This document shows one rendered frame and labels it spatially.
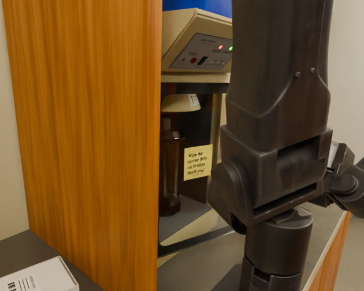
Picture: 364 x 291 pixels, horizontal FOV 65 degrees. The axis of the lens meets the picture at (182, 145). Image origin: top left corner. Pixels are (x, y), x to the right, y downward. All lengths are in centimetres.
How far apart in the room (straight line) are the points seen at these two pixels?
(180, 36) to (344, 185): 37
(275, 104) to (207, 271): 61
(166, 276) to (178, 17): 56
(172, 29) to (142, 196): 28
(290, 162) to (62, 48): 50
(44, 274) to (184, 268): 32
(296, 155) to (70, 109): 48
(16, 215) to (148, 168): 59
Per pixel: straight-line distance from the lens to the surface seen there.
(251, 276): 30
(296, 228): 27
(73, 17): 59
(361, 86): 352
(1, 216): 97
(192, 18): 49
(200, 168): 66
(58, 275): 72
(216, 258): 80
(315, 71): 21
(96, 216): 63
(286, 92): 19
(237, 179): 22
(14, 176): 94
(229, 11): 58
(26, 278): 74
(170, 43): 51
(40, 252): 87
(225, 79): 80
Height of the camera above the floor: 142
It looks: 16 degrees down
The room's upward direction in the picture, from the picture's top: 2 degrees clockwise
